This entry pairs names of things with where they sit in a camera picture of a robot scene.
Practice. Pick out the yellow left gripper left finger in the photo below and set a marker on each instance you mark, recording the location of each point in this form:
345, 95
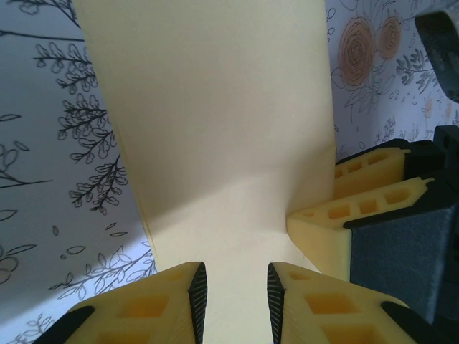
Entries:
150, 297

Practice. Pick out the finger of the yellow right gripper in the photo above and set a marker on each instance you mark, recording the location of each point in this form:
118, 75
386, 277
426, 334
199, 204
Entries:
322, 243
391, 161

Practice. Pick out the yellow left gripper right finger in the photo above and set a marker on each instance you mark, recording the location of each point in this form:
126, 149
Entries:
297, 290

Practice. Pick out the pale yellow paper sheet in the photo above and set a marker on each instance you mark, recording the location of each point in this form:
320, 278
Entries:
215, 125

